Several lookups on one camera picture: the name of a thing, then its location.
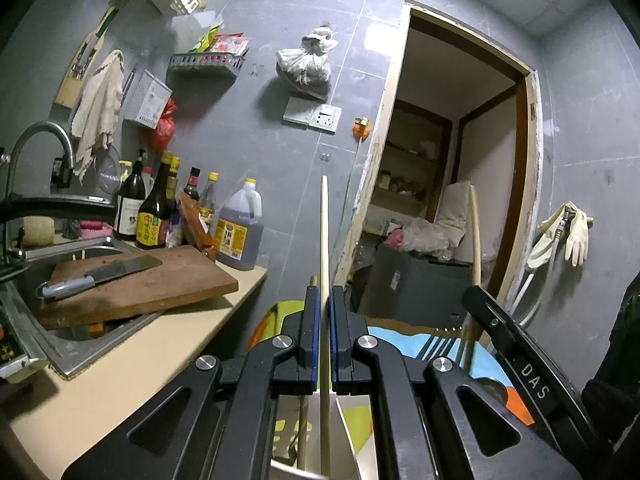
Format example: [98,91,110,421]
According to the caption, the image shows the white wall-mounted box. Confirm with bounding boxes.
[122,69,173,128]

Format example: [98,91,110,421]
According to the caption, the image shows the colourful patchwork tablecloth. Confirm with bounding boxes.
[250,300,536,480]

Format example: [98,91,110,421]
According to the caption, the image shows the dark bottle with yellow label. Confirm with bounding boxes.
[136,152,173,250]

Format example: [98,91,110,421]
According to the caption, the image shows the grey-handled cleaver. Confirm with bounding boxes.
[36,254,163,302]

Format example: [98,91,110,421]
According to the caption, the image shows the wooden knife holder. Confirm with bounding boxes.
[52,7,121,108]

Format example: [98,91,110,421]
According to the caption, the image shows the metal faucet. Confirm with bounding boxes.
[4,121,78,261]

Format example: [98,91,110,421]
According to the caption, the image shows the hanging clear plastic bag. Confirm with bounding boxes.
[276,24,333,96]

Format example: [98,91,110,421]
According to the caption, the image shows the red plastic bag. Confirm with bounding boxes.
[152,99,178,153]

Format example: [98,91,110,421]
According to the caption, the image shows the metal fork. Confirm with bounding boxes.
[415,326,463,363]

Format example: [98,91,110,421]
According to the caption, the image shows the wooden cutting board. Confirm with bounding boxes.
[37,245,240,331]

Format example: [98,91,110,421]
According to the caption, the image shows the cream hanging towel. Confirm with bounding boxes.
[70,50,126,183]

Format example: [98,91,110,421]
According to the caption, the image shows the white hose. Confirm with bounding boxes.
[510,210,571,321]

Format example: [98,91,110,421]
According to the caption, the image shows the pale wooden chopstick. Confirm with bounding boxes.
[319,175,332,478]

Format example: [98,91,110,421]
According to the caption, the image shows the cream rubber gloves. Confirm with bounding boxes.
[525,201,595,271]

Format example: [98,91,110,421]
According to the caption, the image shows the white wall socket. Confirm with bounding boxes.
[282,97,342,134]

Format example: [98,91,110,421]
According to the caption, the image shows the person's right forearm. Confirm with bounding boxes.
[582,272,640,480]

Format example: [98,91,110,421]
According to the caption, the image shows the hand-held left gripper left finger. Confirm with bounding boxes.
[60,285,321,480]

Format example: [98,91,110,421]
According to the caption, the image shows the dark wooden chopstick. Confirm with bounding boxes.
[296,275,318,471]

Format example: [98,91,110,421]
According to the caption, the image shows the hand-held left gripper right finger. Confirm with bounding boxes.
[330,285,586,480]

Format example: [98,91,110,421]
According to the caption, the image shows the grey wall rack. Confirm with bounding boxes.
[166,52,248,79]

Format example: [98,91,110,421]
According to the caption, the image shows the red seasoning packet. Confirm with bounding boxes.
[210,34,251,56]

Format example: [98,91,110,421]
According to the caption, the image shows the white power cable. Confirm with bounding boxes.
[340,137,362,241]

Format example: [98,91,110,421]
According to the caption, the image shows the crumpled clear plastic bag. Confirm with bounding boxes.
[382,217,458,261]

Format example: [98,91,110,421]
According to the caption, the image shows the wooden door frame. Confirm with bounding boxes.
[332,0,543,321]

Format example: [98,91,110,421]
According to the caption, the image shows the dark bottle with white label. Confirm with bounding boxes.
[114,149,147,241]

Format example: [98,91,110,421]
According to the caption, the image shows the white plastic utensil holder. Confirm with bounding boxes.
[270,394,381,480]

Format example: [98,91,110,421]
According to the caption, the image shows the wooden shelf unit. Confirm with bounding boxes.
[365,102,456,241]

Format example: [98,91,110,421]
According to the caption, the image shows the cream pillow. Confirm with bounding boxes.
[435,181,476,248]

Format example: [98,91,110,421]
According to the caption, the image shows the large oil jug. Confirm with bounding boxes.
[212,178,265,272]

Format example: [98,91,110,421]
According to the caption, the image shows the black-handled pan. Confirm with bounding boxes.
[0,196,118,223]

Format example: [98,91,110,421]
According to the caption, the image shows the dark bottle with red neck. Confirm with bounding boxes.
[183,166,202,201]

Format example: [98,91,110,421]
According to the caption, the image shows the green seasoning packet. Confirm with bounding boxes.
[187,25,223,54]

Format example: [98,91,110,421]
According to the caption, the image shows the round mesh strainer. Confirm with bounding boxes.
[94,142,123,196]

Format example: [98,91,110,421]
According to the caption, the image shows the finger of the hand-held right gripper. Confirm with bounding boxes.
[462,286,518,361]

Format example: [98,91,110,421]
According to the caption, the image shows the yellow sponge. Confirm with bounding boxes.
[22,216,55,246]

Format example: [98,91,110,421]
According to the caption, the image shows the pink soap dish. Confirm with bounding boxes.
[80,220,115,241]

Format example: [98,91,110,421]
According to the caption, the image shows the clear yellow-capped bottle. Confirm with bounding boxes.
[199,172,221,231]

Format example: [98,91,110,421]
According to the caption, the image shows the stainless steel sink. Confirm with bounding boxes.
[0,240,166,381]

